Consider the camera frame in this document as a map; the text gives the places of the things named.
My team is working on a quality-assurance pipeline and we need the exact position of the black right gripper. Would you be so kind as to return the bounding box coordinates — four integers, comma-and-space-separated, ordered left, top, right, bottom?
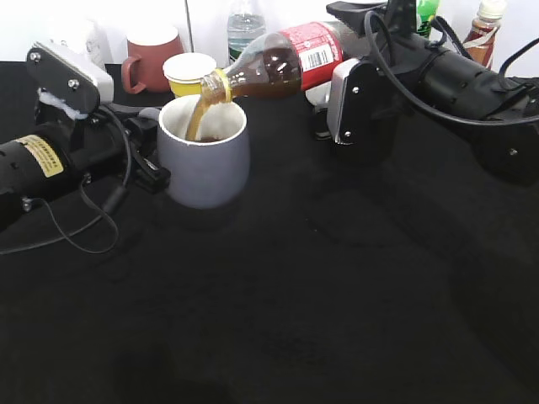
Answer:
310, 1, 403, 162

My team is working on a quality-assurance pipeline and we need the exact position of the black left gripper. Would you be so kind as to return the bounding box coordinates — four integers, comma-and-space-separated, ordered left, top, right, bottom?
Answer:
69, 104, 171, 194

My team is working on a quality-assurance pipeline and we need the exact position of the cola bottle red label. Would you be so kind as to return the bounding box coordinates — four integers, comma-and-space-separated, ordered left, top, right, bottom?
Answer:
199, 20, 363, 106

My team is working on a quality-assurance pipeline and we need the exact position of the grey ceramic mug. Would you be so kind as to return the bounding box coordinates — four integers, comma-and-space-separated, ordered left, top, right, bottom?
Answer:
157, 95, 250, 210

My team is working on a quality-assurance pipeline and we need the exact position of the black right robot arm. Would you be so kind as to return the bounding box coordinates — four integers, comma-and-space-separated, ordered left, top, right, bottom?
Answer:
200, 1, 538, 186

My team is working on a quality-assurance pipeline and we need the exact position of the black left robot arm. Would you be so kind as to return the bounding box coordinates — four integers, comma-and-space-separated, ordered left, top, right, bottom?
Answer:
1, 104, 171, 229

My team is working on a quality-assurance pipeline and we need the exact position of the yellow paper cup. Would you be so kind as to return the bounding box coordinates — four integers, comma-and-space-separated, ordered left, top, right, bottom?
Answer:
163, 52, 216, 98

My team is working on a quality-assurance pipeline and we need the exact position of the green sprite bottle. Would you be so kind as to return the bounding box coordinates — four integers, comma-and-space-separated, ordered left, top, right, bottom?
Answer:
416, 0, 440, 39

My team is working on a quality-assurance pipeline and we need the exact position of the clear water bottle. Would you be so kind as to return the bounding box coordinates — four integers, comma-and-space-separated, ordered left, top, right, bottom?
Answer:
227, 0, 266, 65

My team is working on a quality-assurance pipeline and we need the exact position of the dark red mug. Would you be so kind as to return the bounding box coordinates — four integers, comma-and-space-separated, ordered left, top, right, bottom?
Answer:
121, 24, 184, 94

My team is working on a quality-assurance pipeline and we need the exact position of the white bottle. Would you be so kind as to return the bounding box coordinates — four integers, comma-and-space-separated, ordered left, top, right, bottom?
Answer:
45, 16, 109, 72

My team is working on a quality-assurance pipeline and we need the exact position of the brown tea bottle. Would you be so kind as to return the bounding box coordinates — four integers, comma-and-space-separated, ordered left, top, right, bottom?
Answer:
463, 0, 507, 69

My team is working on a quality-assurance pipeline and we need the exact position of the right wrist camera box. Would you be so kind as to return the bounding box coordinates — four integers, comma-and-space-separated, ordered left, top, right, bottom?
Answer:
327, 58, 380, 145

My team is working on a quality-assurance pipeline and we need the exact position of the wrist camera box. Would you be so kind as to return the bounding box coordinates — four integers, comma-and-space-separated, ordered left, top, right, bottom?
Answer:
26, 41, 115, 120
327, 58, 380, 145

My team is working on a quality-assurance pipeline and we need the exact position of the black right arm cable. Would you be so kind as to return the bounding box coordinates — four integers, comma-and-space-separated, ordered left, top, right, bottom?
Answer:
363, 10, 539, 127

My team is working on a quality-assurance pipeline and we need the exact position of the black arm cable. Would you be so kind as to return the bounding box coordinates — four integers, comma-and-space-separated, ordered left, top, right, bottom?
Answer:
363, 10, 539, 127
0, 104, 134, 256

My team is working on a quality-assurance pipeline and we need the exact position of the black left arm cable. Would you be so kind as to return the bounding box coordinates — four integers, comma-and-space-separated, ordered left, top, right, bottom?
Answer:
0, 104, 134, 256

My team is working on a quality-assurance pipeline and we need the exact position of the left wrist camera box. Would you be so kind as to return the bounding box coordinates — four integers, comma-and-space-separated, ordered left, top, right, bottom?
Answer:
26, 41, 115, 120

